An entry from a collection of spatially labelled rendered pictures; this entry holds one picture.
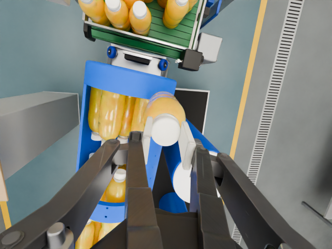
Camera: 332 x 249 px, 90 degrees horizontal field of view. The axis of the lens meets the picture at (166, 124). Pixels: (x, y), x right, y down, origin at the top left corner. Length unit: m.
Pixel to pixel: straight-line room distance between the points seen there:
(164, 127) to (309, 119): 2.44
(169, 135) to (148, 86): 0.25
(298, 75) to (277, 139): 0.74
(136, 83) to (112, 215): 0.41
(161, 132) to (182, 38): 0.63
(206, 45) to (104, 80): 0.55
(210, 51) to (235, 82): 1.08
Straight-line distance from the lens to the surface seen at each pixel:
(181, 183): 0.80
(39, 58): 1.89
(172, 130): 0.21
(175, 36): 0.79
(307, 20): 2.38
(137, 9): 0.58
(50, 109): 1.34
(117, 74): 0.44
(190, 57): 0.69
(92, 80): 0.49
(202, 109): 1.64
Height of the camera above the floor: 1.67
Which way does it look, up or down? 72 degrees down
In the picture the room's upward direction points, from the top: 155 degrees clockwise
